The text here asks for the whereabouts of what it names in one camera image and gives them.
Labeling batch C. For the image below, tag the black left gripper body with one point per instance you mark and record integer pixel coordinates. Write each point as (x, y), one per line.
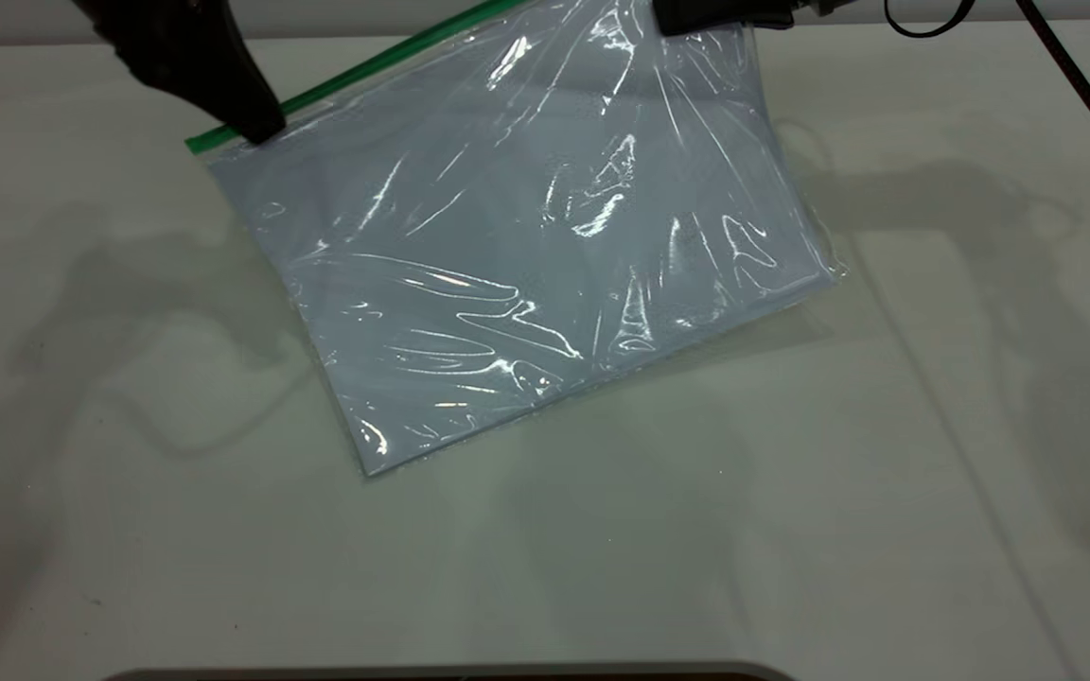
(148, 19)

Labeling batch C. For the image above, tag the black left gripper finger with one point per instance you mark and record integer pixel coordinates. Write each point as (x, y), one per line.
(223, 90)

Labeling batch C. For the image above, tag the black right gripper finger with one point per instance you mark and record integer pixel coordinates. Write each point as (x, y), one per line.
(696, 14)

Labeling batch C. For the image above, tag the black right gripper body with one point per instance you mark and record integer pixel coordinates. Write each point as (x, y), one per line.
(791, 9)

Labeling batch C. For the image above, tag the transparent zip bag green zipper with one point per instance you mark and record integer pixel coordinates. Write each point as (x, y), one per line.
(526, 246)

